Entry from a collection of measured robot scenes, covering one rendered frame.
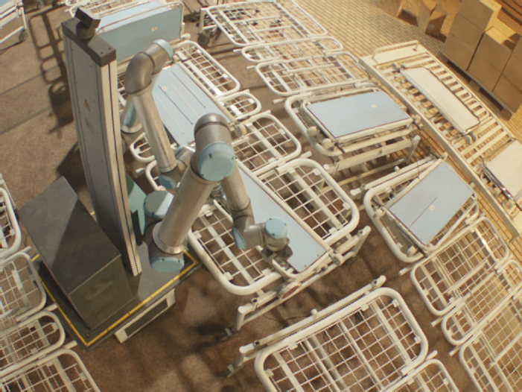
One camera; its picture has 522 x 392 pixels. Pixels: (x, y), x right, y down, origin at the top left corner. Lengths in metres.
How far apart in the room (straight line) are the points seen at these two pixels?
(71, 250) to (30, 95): 2.43
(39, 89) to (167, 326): 2.55
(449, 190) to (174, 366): 2.03
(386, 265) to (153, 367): 1.68
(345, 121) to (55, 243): 1.93
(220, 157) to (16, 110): 2.95
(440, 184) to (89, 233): 2.12
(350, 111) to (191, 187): 1.72
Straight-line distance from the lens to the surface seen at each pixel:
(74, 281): 1.97
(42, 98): 4.13
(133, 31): 3.32
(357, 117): 3.07
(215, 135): 1.49
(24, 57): 4.84
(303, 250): 2.42
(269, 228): 1.95
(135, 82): 1.81
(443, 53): 5.36
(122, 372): 2.67
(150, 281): 2.50
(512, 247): 3.97
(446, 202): 2.92
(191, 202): 1.63
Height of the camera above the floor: 2.58
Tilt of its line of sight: 54 degrees down
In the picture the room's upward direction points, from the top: 12 degrees clockwise
